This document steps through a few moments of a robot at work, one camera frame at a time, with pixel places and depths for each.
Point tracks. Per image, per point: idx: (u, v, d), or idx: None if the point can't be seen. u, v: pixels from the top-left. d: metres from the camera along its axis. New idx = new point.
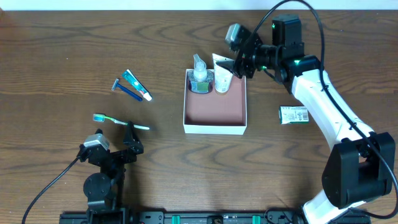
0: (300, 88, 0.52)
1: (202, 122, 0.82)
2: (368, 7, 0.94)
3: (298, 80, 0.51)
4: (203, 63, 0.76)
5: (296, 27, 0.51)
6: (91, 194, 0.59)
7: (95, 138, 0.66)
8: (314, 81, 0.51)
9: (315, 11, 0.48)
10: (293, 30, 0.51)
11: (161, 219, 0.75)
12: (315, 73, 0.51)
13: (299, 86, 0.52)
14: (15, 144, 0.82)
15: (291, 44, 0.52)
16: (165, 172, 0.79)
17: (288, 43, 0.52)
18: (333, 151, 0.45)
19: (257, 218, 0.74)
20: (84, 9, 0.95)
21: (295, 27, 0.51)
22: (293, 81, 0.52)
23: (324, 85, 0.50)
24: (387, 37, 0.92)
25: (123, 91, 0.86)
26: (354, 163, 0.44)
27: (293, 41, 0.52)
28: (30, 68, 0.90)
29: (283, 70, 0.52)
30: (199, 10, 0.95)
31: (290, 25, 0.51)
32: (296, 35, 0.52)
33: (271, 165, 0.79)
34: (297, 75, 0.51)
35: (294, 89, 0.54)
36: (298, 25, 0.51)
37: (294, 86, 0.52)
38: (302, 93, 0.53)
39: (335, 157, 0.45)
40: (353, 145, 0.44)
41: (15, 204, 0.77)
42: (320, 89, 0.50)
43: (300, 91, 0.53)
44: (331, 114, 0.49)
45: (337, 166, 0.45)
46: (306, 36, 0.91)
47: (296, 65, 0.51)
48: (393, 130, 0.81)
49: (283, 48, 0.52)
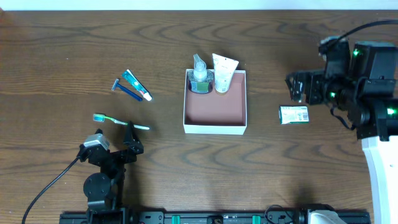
0: (375, 158, 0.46)
1: (202, 122, 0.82)
2: (369, 7, 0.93)
3: (377, 144, 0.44)
4: (203, 63, 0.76)
5: (388, 61, 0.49)
6: (91, 194, 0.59)
7: (95, 138, 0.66)
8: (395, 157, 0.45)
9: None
10: (382, 63, 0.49)
11: (161, 219, 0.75)
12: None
13: (375, 152, 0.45)
14: (15, 144, 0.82)
15: (378, 78, 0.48)
16: (165, 173, 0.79)
17: (375, 77, 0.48)
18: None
19: (257, 218, 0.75)
20: (84, 9, 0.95)
21: (384, 61, 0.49)
22: (372, 139, 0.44)
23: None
24: (388, 37, 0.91)
25: (123, 91, 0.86)
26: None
27: (381, 74, 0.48)
28: (30, 68, 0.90)
29: (366, 111, 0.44)
30: (199, 10, 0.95)
31: (382, 53, 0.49)
32: (386, 69, 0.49)
33: (271, 164, 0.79)
34: (383, 133, 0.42)
35: (365, 147, 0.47)
36: (391, 56, 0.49)
37: (369, 144, 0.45)
38: (374, 167, 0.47)
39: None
40: None
41: (14, 204, 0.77)
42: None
43: (372, 158, 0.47)
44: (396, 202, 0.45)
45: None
46: (306, 36, 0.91)
47: (388, 115, 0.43)
48: None
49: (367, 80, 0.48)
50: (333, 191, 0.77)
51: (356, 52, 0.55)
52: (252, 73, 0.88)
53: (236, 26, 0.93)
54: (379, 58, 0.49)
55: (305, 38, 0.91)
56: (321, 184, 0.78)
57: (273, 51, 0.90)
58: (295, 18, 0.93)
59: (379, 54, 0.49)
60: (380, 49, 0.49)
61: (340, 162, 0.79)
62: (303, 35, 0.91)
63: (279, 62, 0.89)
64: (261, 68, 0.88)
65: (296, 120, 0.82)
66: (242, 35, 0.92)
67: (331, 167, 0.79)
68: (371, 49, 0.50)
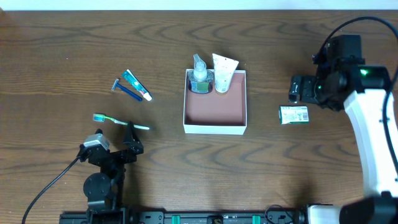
0: (357, 112, 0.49)
1: (202, 122, 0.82)
2: (369, 7, 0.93)
3: (357, 96, 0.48)
4: (203, 63, 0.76)
5: (354, 45, 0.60)
6: (91, 194, 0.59)
7: (95, 138, 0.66)
8: (375, 108, 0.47)
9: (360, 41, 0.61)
10: (351, 45, 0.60)
11: (161, 219, 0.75)
12: (379, 97, 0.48)
13: (356, 105, 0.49)
14: (15, 144, 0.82)
15: (349, 57, 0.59)
16: (165, 172, 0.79)
17: (346, 56, 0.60)
18: (369, 199, 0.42)
19: (257, 218, 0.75)
20: (84, 8, 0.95)
21: (352, 45, 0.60)
22: (352, 96, 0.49)
23: (385, 117, 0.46)
24: (388, 37, 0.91)
25: (123, 92, 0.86)
26: (387, 217, 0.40)
27: (351, 54, 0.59)
28: (30, 68, 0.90)
29: (344, 76, 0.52)
30: (199, 10, 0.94)
31: (349, 40, 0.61)
32: (354, 50, 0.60)
33: (271, 164, 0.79)
34: (359, 89, 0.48)
35: (349, 104, 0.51)
36: (356, 42, 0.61)
37: (351, 101, 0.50)
38: (358, 121, 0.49)
39: (369, 205, 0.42)
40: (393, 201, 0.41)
41: (14, 204, 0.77)
42: (380, 121, 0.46)
43: (355, 112, 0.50)
44: (381, 154, 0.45)
45: (366, 212, 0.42)
46: (306, 36, 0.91)
47: (361, 76, 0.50)
48: None
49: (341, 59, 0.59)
50: (333, 191, 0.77)
51: (329, 44, 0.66)
52: (252, 73, 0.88)
53: (236, 26, 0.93)
54: (348, 43, 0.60)
55: (304, 38, 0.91)
56: (322, 184, 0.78)
57: (273, 51, 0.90)
58: (295, 18, 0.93)
59: (346, 40, 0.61)
60: (349, 37, 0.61)
61: (340, 162, 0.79)
62: (303, 35, 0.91)
63: (279, 62, 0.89)
64: (261, 68, 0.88)
65: (300, 115, 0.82)
66: (242, 35, 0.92)
67: (332, 167, 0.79)
68: (342, 37, 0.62)
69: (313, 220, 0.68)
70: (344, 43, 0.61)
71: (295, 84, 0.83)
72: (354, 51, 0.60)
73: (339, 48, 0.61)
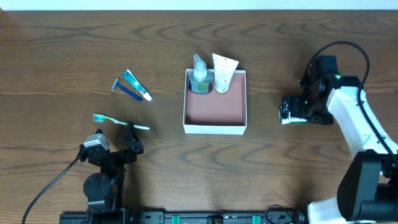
0: (337, 103, 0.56)
1: (202, 122, 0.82)
2: (369, 7, 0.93)
3: (334, 93, 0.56)
4: (203, 63, 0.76)
5: (331, 61, 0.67)
6: (91, 194, 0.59)
7: (95, 138, 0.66)
8: (351, 96, 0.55)
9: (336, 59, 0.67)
10: (328, 62, 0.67)
11: (161, 219, 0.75)
12: (352, 89, 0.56)
13: (334, 99, 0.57)
14: (15, 144, 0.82)
15: (328, 71, 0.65)
16: (165, 172, 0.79)
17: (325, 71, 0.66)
18: (356, 158, 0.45)
19: (258, 218, 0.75)
20: (84, 8, 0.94)
21: (330, 62, 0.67)
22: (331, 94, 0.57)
23: (360, 100, 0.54)
24: (388, 38, 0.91)
25: (123, 92, 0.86)
26: (374, 169, 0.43)
27: (329, 69, 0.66)
28: (30, 68, 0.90)
29: (323, 83, 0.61)
30: (199, 10, 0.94)
31: (326, 58, 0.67)
32: (333, 66, 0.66)
33: (271, 165, 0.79)
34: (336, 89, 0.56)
35: (330, 102, 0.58)
36: (333, 58, 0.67)
37: (330, 99, 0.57)
38: (339, 108, 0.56)
39: (357, 163, 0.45)
40: (375, 156, 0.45)
41: (14, 204, 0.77)
42: (356, 104, 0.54)
43: (335, 104, 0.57)
44: (361, 125, 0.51)
45: (356, 170, 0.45)
46: (305, 36, 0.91)
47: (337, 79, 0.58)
48: (392, 130, 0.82)
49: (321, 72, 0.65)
50: (333, 191, 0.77)
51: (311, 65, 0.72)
52: (252, 73, 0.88)
53: (236, 26, 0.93)
54: (326, 60, 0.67)
55: (304, 38, 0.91)
56: (322, 184, 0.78)
57: (273, 51, 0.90)
58: (295, 18, 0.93)
59: (324, 58, 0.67)
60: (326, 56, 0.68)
61: (340, 162, 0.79)
62: (303, 35, 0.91)
63: (279, 62, 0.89)
64: (261, 68, 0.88)
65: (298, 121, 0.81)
66: (242, 35, 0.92)
67: (332, 167, 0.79)
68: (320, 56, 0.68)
69: (313, 216, 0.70)
70: (322, 61, 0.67)
71: (285, 103, 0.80)
72: (333, 66, 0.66)
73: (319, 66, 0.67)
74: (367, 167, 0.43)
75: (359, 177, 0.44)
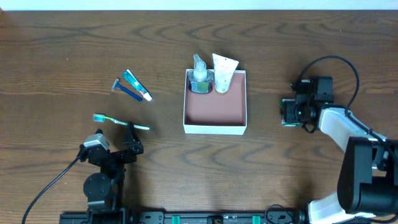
0: (327, 120, 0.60)
1: (202, 122, 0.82)
2: (369, 7, 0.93)
3: (324, 112, 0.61)
4: (203, 64, 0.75)
5: (329, 82, 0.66)
6: (91, 194, 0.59)
7: (95, 138, 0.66)
8: (339, 111, 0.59)
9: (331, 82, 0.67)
10: (324, 83, 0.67)
11: (161, 219, 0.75)
12: (339, 107, 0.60)
13: (325, 117, 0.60)
14: (15, 144, 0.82)
15: (322, 94, 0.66)
16: (165, 172, 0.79)
17: (320, 93, 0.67)
18: (349, 143, 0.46)
19: (258, 218, 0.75)
20: (84, 9, 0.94)
21: (326, 83, 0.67)
22: (321, 114, 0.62)
23: (347, 111, 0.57)
24: (388, 38, 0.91)
25: (123, 92, 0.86)
26: (367, 151, 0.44)
27: (324, 92, 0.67)
28: (30, 68, 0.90)
29: (314, 109, 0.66)
30: (199, 10, 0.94)
31: (323, 78, 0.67)
32: (328, 88, 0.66)
33: (271, 164, 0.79)
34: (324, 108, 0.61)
35: (322, 122, 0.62)
36: (331, 79, 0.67)
37: (321, 118, 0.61)
38: (329, 122, 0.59)
39: (350, 147, 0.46)
40: (367, 139, 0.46)
41: (14, 205, 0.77)
42: (343, 114, 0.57)
43: (326, 122, 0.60)
44: (349, 126, 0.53)
45: (350, 154, 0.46)
46: (306, 36, 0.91)
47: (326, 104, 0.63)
48: (392, 130, 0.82)
49: (315, 96, 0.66)
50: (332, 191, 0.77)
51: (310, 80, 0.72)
52: (251, 73, 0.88)
53: (236, 26, 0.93)
54: (323, 82, 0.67)
55: (304, 38, 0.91)
56: (321, 184, 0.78)
57: (273, 51, 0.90)
58: (295, 18, 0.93)
59: (321, 78, 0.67)
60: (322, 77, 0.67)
61: (340, 162, 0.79)
62: (303, 35, 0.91)
63: (279, 62, 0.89)
64: (261, 68, 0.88)
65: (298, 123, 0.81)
66: (242, 35, 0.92)
67: (332, 167, 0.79)
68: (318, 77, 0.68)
69: (313, 214, 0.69)
70: (319, 81, 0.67)
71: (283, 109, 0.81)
72: (328, 88, 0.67)
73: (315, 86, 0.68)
74: (359, 149, 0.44)
75: (354, 160, 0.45)
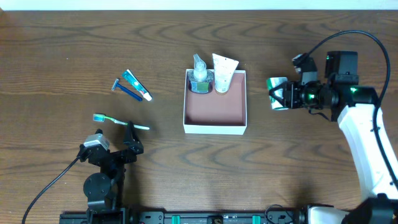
0: (351, 126, 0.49)
1: (202, 122, 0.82)
2: (369, 7, 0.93)
3: (347, 112, 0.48)
4: (203, 63, 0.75)
5: (352, 60, 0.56)
6: (91, 194, 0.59)
7: (95, 138, 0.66)
8: (366, 118, 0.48)
9: (355, 61, 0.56)
10: (348, 61, 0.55)
11: (161, 219, 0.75)
12: (369, 110, 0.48)
13: (347, 117, 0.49)
14: (15, 144, 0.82)
15: (344, 73, 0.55)
16: (165, 173, 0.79)
17: (342, 72, 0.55)
18: (367, 204, 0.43)
19: (257, 218, 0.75)
20: (84, 8, 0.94)
21: (350, 61, 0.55)
22: (343, 110, 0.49)
23: (375, 125, 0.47)
24: (388, 37, 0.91)
25: (123, 92, 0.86)
26: (385, 217, 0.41)
27: (346, 71, 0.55)
28: (29, 68, 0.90)
29: (335, 95, 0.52)
30: (199, 10, 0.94)
31: (346, 56, 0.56)
32: (351, 68, 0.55)
33: (271, 165, 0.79)
34: (349, 104, 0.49)
35: (341, 119, 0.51)
36: (354, 56, 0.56)
37: (342, 115, 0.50)
38: (352, 132, 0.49)
39: (367, 209, 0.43)
40: (388, 203, 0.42)
41: (14, 204, 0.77)
42: (371, 130, 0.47)
43: (347, 126, 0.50)
44: (375, 160, 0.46)
45: (365, 216, 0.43)
46: (306, 36, 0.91)
47: (349, 92, 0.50)
48: (393, 130, 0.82)
49: (336, 77, 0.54)
50: (333, 191, 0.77)
51: (328, 56, 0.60)
52: (252, 73, 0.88)
53: (236, 26, 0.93)
54: (345, 60, 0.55)
55: (305, 38, 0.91)
56: (321, 184, 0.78)
57: (273, 51, 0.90)
58: (295, 18, 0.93)
59: (344, 56, 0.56)
60: (346, 54, 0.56)
61: (341, 162, 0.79)
62: (303, 35, 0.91)
63: (279, 62, 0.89)
64: (261, 68, 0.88)
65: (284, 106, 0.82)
66: (243, 35, 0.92)
67: (332, 167, 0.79)
68: (339, 54, 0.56)
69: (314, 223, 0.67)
70: (341, 60, 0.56)
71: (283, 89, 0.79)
72: (351, 67, 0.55)
73: (336, 65, 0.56)
74: (377, 214, 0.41)
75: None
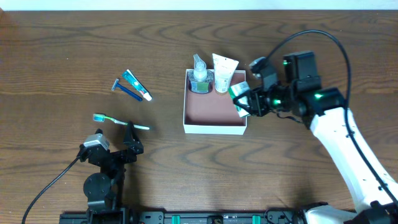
0: (325, 135, 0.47)
1: (201, 122, 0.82)
2: (369, 7, 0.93)
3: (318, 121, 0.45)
4: (203, 63, 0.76)
5: (310, 61, 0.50)
6: (91, 194, 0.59)
7: (95, 138, 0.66)
8: (339, 124, 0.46)
9: (313, 61, 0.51)
10: (306, 64, 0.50)
11: (161, 219, 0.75)
12: (339, 115, 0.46)
13: (319, 128, 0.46)
14: (15, 144, 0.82)
15: (306, 78, 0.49)
16: (165, 173, 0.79)
17: (303, 77, 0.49)
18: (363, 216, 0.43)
19: (258, 218, 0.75)
20: (84, 9, 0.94)
21: (308, 63, 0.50)
22: (313, 119, 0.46)
23: (350, 130, 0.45)
24: (387, 37, 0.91)
25: (123, 91, 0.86)
26: None
27: (307, 74, 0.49)
28: (29, 68, 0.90)
29: (303, 104, 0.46)
30: (199, 10, 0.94)
31: (303, 58, 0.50)
32: (311, 70, 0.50)
33: (271, 164, 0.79)
34: (319, 113, 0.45)
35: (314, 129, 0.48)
36: (311, 58, 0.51)
37: (314, 125, 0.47)
38: (329, 142, 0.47)
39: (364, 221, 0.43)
40: (382, 209, 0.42)
41: (14, 204, 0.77)
42: (346, 136, 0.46)
43: (323, 136, 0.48)
44: (357, 168, 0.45)
45: None
46: (306, 36, 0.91)
47: (316, 100, 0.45)
48: (393, 130, 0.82)
49: (300, 84, 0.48)
50: (333, 191, 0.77)
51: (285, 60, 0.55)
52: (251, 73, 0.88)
53: (236, 26, 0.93)
54: (303, 63, 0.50)
55: (305, 38, 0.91)
56: (321, 184, 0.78)
57: (273, 51, 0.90)
58: (295, 18, 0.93)
59: (301, 58, 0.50)
60: (301, 56, 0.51)
61: None
62: (303, 35, 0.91)
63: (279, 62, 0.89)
64: None
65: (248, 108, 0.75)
66: (242, 35, 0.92)
67: (332, 167, 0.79)
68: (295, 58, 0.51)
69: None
70: (299, 63, 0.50)
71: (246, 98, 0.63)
72: (311, 70, 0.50)
73: (294, 70, 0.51)
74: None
75: None
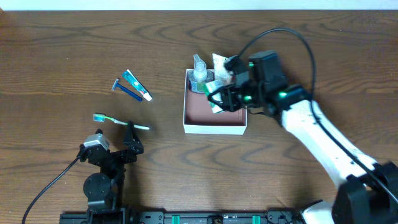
0: (293, 127, 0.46)
1: (201, 122, 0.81)
2: (369, 7, 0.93)
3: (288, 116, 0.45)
4: (203, 64, 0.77)
5: (274, 61, 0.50)
6: (91, 194, 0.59)
7: (95, 138, 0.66)
8: (305, 114, 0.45)
9: (278, 61, 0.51)
10: (270, 65, 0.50)
11: (161, 219, 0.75)
12: (305, 106, 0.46)
13: (288, 122, 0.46)
14: (15, 144, 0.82)
15: (272, 78, 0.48)
16: (165, 173, 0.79)
17: (268, 78, 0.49)
18: (340, 191, 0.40)
19: (257, 218, 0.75)
20: (84, 8, 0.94)
21: (273, 64, 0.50)
22: (283, 116, 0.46)
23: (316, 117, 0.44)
24: (387, 38, 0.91)
25: (123, 91, 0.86)
26: (361, 196, 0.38)
27: (273, 75, 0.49)
28: (29, 68, 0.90)
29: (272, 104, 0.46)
30: (199, 10, 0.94)
31: (267, 60, 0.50)
32: (276, 69, 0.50)
33: (271, 164, 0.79)
34: (286, 110, 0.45)
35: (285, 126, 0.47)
36: (274, 58, 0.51)
37: (283, 122, 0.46)
38: (300, 132, 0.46)
39: (342, 196, 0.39)
40: (357, 181, 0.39)
41: (14, 204, 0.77)
42: (313, 122, 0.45)
43: (293, 129, 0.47)
44: (329, 150, 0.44)
45: (345, 203, 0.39)
46: (306, 36, 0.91)
47: (283, 99, 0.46)
48: (393, 130, 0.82)
49: (266, 84, 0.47)
50: (333, 191, 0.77)
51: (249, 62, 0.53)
52: None
53: (236, 26, 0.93)
54: (267, 65, 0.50)
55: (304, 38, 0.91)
56: (321, 184, 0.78)
57: None
58: (295, 18, 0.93)
59: (264, 61, 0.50)
60: (265, 60, 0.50)
61: None
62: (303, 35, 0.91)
63: None
64: None
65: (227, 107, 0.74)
66: (242, 35, 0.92)
67: None
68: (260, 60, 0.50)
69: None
70: (263, 65, 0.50)
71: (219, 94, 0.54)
72: (275, 70, 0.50)
73: (260, 71, 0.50)
74: (353, 196, 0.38)
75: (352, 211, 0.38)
